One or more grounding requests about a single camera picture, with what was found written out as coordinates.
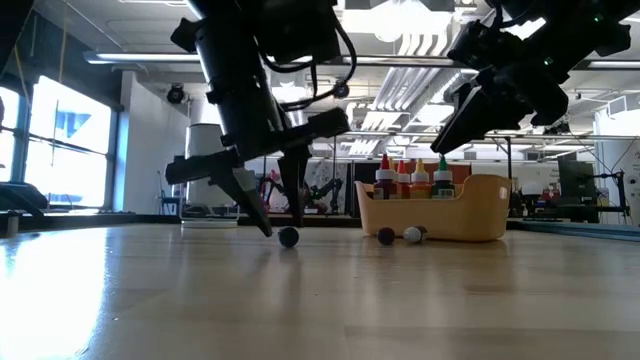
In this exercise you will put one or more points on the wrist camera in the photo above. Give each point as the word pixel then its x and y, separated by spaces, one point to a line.
pixel 475 45
pixel 300 30

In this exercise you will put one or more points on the overhead light bar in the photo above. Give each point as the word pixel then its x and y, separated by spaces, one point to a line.
pixel 150 57

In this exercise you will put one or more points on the black robot rig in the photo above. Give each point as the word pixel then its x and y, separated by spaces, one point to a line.
pixel 325 190

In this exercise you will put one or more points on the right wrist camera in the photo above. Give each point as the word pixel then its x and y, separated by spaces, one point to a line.
pixel 475 45

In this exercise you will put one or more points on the dark flat screen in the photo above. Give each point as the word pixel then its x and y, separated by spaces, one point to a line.
pixel 575 180

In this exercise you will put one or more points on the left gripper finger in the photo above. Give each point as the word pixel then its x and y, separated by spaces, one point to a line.
pixel 250 205
pixel 296 180

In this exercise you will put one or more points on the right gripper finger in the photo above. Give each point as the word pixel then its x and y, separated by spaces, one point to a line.
pixel 465 120

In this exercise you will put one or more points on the dark bottle green cap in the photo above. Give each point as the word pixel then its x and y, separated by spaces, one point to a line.
pixel 443 176

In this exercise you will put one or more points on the dark red bottle red cap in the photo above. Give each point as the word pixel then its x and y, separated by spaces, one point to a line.
pixel 385 175

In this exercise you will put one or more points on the silver ventilation duct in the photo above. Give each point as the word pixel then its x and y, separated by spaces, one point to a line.
pixel 400 85

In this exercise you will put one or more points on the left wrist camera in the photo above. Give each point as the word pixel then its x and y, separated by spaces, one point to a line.
pixel 300 30

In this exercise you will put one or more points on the yellow plastic bin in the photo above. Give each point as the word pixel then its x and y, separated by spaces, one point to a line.
pixel 450 215

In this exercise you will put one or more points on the black ceiling spotlight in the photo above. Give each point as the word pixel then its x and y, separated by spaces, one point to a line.
pixel 342 90
pixel 175 94

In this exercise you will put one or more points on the orange bottle yellow cap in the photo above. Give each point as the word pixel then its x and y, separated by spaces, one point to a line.
pixel 420 177

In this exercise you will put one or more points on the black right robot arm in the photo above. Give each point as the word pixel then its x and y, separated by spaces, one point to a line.
pixel 575 30

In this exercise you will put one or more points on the large window wall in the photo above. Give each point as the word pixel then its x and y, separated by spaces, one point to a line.
pixel 65 165

